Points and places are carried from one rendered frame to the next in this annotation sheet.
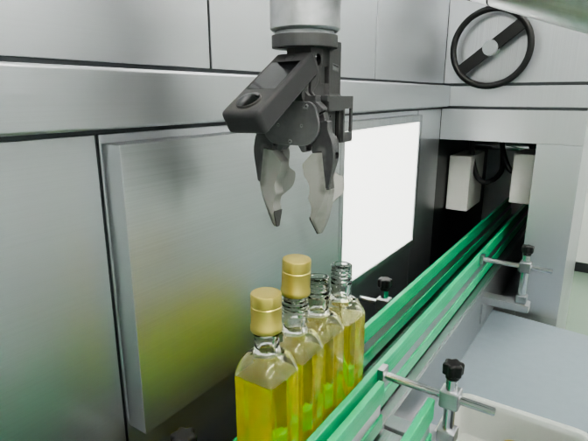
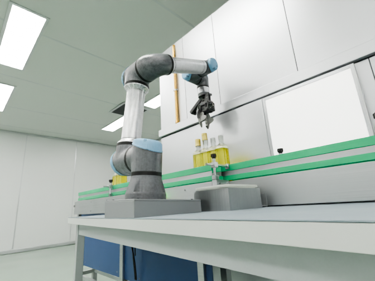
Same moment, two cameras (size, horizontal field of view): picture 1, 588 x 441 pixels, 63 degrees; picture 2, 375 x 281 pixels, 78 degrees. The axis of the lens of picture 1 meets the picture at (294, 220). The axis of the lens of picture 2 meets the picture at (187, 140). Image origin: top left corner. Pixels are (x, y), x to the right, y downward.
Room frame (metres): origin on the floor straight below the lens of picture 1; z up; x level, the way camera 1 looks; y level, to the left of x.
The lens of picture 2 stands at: (0.69, -1.33, 0.78)
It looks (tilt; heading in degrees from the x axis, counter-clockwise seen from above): 16 degrees up; 101
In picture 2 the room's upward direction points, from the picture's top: 4 degrees counter-clockwise
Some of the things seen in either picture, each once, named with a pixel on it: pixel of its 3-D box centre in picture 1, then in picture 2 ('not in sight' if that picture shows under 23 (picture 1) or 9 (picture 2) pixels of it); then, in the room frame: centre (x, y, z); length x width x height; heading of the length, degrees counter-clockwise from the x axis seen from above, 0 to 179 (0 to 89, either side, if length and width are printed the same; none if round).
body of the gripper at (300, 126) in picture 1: (307, 94); (205, 103); (0.55, -0.02, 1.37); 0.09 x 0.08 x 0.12; 147
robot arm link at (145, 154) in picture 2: not in sight; (146, 155); (0.36, -0.49, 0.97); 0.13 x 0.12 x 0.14; 146
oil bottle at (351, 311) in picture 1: (339, 363); (223, 163); (0.63, -0.07, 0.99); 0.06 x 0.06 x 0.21; 55
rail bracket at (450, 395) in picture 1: (433, 395); (217, 166); (0.61, -0.20, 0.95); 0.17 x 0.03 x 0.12; 56
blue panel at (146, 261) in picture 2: not in sight; (134, 242); (-0.08, 0.35, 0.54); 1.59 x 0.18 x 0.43; 146
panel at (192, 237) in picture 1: (327, 215); (264, 129); (0.87, -0.06, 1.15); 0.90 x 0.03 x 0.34; 146
